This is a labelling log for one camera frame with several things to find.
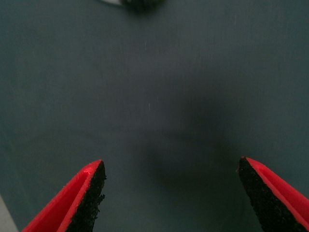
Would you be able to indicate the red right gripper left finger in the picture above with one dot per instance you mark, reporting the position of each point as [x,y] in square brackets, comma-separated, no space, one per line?
[60,212]

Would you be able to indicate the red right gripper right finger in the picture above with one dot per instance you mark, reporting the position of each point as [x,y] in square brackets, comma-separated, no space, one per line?
[277,205]

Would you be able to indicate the small steel spur gear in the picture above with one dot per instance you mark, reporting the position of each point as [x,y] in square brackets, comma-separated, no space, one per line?
[142,3]

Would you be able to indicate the round metal carrier plate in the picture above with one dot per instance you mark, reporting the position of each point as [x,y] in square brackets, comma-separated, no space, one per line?
[112,1]

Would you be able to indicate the dark grey table cloth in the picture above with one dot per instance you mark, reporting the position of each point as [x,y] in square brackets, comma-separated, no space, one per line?
[144,72]

